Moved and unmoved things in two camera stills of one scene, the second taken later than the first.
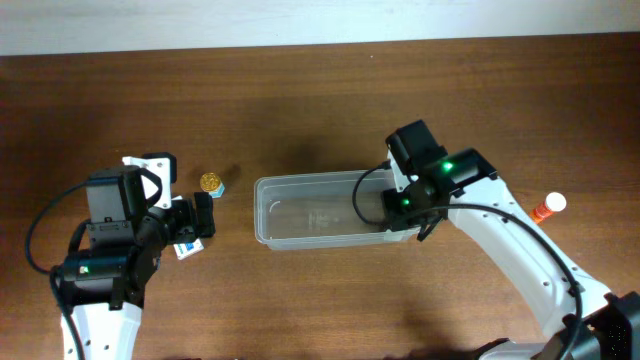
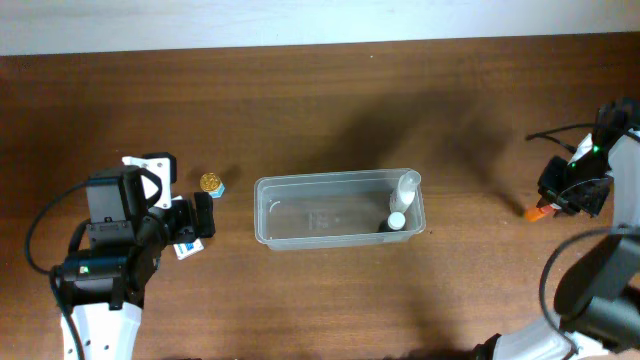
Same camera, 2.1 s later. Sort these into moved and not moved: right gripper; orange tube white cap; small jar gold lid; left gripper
Moved: right gripper
Not moved: left gripper; orange tube white cap; small jar gold lid
